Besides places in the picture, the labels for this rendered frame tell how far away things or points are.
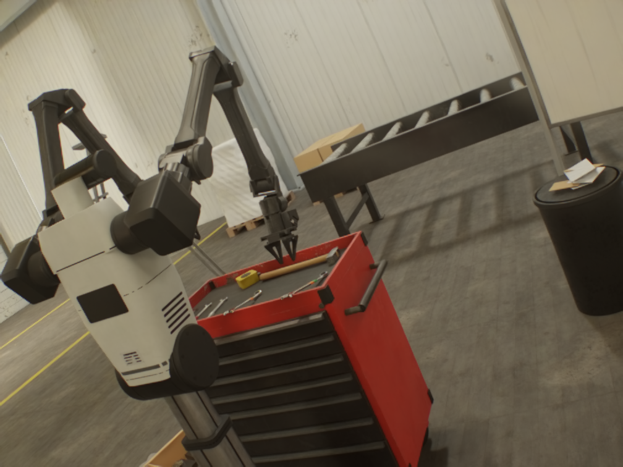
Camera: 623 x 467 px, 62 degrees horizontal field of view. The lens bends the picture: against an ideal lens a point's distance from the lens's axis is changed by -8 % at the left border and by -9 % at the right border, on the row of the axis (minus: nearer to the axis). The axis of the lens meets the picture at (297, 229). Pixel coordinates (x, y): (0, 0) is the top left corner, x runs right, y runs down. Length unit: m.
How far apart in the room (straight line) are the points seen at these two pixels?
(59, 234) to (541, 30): 2.81
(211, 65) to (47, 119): 0.49
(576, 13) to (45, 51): 11.37
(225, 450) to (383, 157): 3.55
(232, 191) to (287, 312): 6.79
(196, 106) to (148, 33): 10.04
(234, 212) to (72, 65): 5.66
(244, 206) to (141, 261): 7.30
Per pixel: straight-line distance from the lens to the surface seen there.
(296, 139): 10.27
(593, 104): 3.43
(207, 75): 1.45
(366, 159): 4.70
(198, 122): 1.33
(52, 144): 1.62
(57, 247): 1.30
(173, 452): 2.97
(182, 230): 1.11
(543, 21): 3.41
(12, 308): 13.28
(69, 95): 1.70
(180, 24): 10.99
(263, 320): 1.83
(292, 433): 2.03
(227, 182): 8.49
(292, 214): 1.80
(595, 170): 2.76
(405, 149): 4.63
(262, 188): 1.73
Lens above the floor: 1.47
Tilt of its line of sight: 12 degrees down
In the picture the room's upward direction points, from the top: 25 degrees counter-clockwise
